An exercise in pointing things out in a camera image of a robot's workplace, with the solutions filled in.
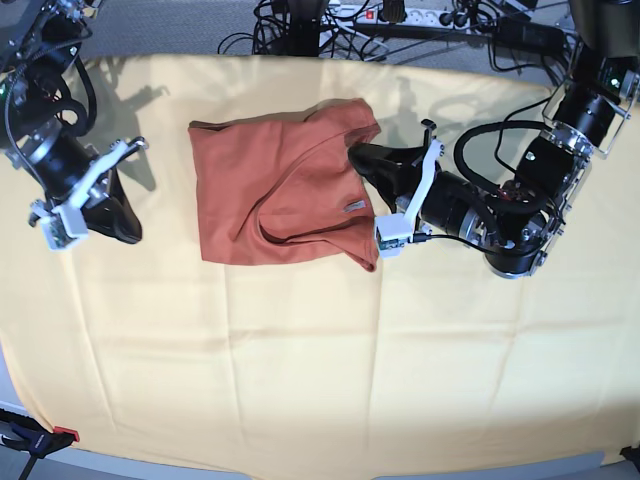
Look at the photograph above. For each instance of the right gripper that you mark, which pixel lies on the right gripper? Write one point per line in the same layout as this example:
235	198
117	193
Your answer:
82	189

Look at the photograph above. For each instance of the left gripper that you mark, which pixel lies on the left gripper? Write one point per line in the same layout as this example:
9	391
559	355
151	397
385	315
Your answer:
425	200

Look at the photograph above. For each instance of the orange T-shirt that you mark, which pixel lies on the orange T-shirt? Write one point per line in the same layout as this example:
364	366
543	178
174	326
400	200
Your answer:
280	189

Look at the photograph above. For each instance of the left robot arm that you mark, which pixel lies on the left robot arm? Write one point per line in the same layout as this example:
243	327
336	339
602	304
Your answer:
515	223

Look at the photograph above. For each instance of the white power strip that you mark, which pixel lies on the white power strip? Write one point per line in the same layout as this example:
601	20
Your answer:
414	18

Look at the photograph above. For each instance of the black box on floor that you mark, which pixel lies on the black box on floor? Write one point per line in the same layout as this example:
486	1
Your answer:
546	43

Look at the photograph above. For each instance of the yellow table cloth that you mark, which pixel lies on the yellow table cloth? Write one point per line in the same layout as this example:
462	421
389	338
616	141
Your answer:
320	370

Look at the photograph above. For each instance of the black clamp right corner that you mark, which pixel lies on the black clamp right corner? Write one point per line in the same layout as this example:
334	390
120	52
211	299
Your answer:
632	454

